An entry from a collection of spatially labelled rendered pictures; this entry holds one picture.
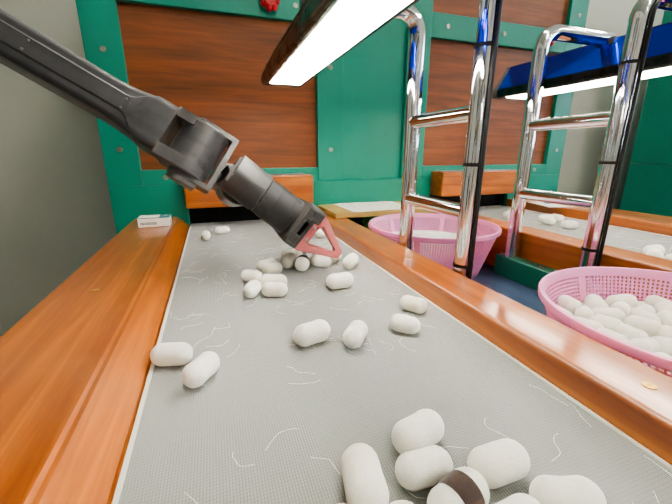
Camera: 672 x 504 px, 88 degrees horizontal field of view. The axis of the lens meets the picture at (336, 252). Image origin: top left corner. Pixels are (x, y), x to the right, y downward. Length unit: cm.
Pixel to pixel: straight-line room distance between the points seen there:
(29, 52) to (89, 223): 137
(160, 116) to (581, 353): 49
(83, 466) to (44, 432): 3
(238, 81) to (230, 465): 83
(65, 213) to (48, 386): 159
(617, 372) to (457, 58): 98
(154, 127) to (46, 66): 12
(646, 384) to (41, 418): 38
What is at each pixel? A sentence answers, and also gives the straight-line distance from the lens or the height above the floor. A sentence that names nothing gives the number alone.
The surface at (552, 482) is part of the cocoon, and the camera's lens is 23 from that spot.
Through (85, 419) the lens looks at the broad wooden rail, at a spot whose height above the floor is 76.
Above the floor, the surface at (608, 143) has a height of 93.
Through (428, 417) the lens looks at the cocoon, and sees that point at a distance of 24.
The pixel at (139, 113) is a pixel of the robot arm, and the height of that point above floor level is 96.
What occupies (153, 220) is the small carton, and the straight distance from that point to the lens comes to 82.
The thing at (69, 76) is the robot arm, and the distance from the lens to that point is 53.
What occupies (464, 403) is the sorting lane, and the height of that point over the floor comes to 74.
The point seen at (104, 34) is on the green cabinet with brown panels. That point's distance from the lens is 96.
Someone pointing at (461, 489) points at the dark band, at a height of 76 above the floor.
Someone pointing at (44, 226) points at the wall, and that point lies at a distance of 191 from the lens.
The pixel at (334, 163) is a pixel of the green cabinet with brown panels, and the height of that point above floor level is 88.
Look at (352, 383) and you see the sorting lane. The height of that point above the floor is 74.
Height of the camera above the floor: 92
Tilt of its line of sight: 16 degrees down
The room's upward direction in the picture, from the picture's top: straight up
